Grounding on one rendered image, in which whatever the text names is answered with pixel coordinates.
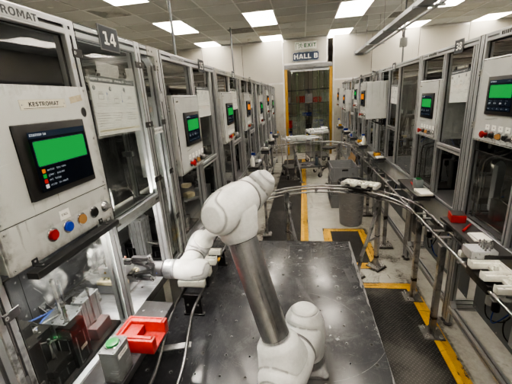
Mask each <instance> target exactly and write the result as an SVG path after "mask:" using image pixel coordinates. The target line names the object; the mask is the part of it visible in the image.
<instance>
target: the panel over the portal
mask: <svg viewBox="0 0 512 384"><path fill-rule="evenodd" d="M313 40H316V42H317V48H316V49H307V50H295V42H304V41H313ZM313 50H319V60H312V61H302V62H293V53H296V52H305V51H313ZM283 56H284V65H285V66H288V65H298V64H307V63H317V62H327V61H328V37H326V36H318V37H303V38H295V39H286V40H283Z"/></svg>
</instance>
